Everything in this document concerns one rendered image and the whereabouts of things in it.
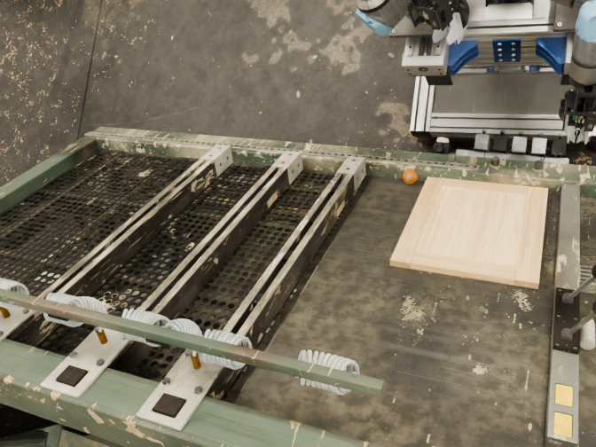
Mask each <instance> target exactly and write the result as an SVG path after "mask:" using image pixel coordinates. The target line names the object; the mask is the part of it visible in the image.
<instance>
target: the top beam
mask: <svg viewBox="0 0 596 447"><path fill-rule="evenodd" d="M66 358H67V356H64V355H61V354H58V353H55V352H51V351H49V350H45V349H39V348H37V347H33V346H30V345H27V344H24V343H20V342H17V341H12V340H8V339H4V340H2V341H1V342H0V404H5V405H8V406H11V407H13V408H16V409H19V410H21V411H24V412H28V413H31V414H34V415H36V416H39V417H41V418H44V419H47V420H51V421H54V422H57V423H59V424H61V425H64V426H67V427H71V428H74V429H77V430H79V431H82V432H84V433H87V434H90V435H94V436H97V437H99V438H102V439H105V440H107V441H110V442H113V443H117V444H119V445H122V446H125V447H383V446H380V445H377V444H374V443H368V442H365V441H362V440H358V439H356V438H352V437H349V436H345V435H340V434H337V433H334V432H331V431H328V430H324V429H322V428H318V427H313V426H310V425H306V424H303V423H300V422H297V421H293V420H288V419H285V418H281V417H279V416H275V415H272V414H269V413H266V412H260V411H257V410H254V409H250V408H247V407H244V406H241V405H237V404H232V403H229V402H225V401H223V400H219V399H216V398H213V397H210V396H204V397H203V399H202V400H201V402H200V404H199V406H198V407H197V409H196V410H195V412H194V413H193V415H192V416H191V418H189V420H188V421H187V423H186V424H185V425H184V427H183V429H182V430H181V431H178V430H175V429H172V428H169V427H164V426H162V425H159V424H156V423H153V422H151V421H147V420H142V419H140V418H137V417H136V414H137V413H138V411H139V410H140V408H141V407H142V406H143V404H144V403H145V401H146V400H147V399H148V398H149V396H150V395H151V394H152V392H154V390H155V389H156V388H157V387H158V386H159V384H160V382H157V381H154V380H148V379H145V378H142V377H138V376H136V375H132V374H129V373H125V372H120V371H117V370H114V369H111V368H106V369H105V370H104V371H103V372H102V373H101V374H100V375H99V376H98V378H97V379H96V380H95V381H94V382H93V383H92V384H91V385H90V387H89V388H88V389H87V390H86V391H85V392H84V393H83V394H82V395H81V397H80V398H75V397H72V396H68V395H65V394H62V393H59V392H57V391H53V390H50V389H47V388H43V387H41V383H42V382H43V381H44V380H45V379H46V378H47V377H48V376H49V375H50V374H51V373H52V372H53V371H54V370H55V369H56V368H57V367H58V366H59V365H60V364H61V363H62V362H63V361H64V360H65V359H66Z"/></svg>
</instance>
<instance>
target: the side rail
mask: <svg viewBox="0 0 596 447"><path fill-rule="evenodd" d="M98 150H99V147H98V142H97V139H96V138H88V137H82V138H81V139H79V140H77V141H76V142H74V143H72V144H71V145H69V146H68V147H66V148H64V149H63V150H61V151H59V152H58V153H56V154H54V155H52V156H51V157H50V158H48V159H47V160H45V161H43V162H41V163H39V164H38V165H36V166H34V167H33V168H31V169H30V170H28V171H27V172H25V173H23V174H22V175H20V176H18V177H16V178H14V179H13V180H12V181H10V182H9V183H7V184H5V185H3V186H2V187H0V214H2V213H3V212H4V211H5V210H7V209H8V208H11V207H12V206H14V205H15V204H17V203H18V202H20V201H21V200H23V199H25V198H26V197H27V196H28V195H30V194H32V193H33V192H35V191H37V190H38V189H40V188H41V187H43V186H44V185H46V184H48V183H49V182H50V181H52V180H53V179H55V178H56V177H58V176H60V175H61V174H63V173H64V172H66V171H67V170H69V169H70V168H72V167H73V166H75V165H76V164H78V163H79V162H81V161H83V160H84V159H86V158H87V157H89V156H90V155H92V154H94V153H95V152H96V151H98Z"/></svg>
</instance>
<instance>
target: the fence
mask: <svg viewBox="0 0 596 447"><path fill-rule="evenodd" d="M579 260H580V185H576V184H562V186H561V197H560V212H559V226H558V240H557V255H556V269H555V283H554V297H553V325H552V339H551V353H550V367H549V381H548V396H547V410H546V424H545V447H577V446H578V374H579V354H573V353H568V352H564V351H559V350H555V349H553V327H554V312H555V296H556V288H557V287H560V288H566V289H572V290H576V289H578V288H579ZM556 384H560V385H564V386H569V387H572V388H573V404H572V407H570V406H566V405H562V404H555V403H554V399H555V385H556ZM555 412H559V413H563V414H567V415H571V416H572V438H570V437H566V436H563V435H556V434H554V433H553V417H554V413H555Z"/></svg>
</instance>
